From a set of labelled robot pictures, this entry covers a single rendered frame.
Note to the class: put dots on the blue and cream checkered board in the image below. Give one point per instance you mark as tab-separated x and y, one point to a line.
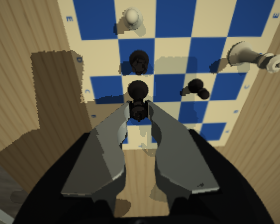
184	40

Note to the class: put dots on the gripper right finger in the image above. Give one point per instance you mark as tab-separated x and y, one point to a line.
186	165

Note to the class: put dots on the white pawn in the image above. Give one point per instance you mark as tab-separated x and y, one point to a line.
133	18

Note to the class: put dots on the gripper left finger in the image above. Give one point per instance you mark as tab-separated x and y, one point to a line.
92	169

